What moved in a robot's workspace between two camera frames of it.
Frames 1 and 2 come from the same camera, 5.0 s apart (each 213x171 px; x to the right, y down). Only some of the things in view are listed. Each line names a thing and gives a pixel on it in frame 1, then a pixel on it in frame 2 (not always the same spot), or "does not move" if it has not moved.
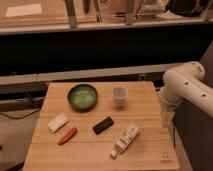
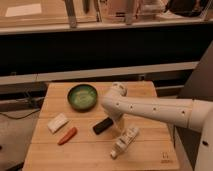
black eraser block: [103, 125] does not move
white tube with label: [126, 137] does not move
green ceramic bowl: [82, 97] does not move
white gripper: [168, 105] to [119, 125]
